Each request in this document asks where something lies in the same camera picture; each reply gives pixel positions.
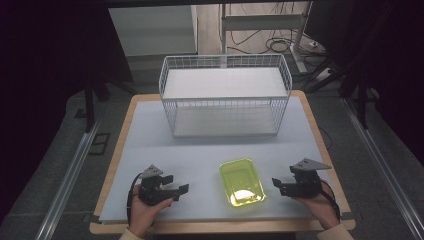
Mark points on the dark curtain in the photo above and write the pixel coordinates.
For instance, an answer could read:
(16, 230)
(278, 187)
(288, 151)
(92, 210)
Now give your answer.
(43, 66)
(393, 60)

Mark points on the white metal desk frame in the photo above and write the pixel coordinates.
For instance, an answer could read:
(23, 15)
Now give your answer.
(260, 21)

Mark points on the aluminium floor rail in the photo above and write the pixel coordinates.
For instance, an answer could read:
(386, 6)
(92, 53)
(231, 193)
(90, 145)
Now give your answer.
(383, 166)
(66, 186)

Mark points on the black stand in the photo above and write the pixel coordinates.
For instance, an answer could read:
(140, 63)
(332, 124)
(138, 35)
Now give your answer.
(361, 100)
(89, 106)

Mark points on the yellow-green plastic tray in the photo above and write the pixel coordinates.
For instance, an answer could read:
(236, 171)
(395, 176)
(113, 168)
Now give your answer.
(240, 180)

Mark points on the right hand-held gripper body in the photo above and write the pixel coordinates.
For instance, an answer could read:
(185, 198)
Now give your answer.
(306, 181)

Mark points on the light grey table mat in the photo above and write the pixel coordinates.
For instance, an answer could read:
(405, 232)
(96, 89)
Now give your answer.
(200, 156)

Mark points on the person's left hand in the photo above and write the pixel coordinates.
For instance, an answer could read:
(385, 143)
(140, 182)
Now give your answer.
(143, 215)

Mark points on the white power strip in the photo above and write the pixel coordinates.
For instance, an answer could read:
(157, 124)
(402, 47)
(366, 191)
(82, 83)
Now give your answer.
(323, 74)

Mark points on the person's right hand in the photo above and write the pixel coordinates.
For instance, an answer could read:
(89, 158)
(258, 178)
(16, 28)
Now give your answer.
(323, 210)

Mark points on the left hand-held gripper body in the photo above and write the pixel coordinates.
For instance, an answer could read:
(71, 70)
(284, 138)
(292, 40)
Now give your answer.
(150, 191)

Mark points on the black floor plate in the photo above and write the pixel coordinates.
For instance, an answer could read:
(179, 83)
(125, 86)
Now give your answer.
(99, 143)

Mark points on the white cabinet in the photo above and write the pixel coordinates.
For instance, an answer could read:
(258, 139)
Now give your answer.
(153, 30)

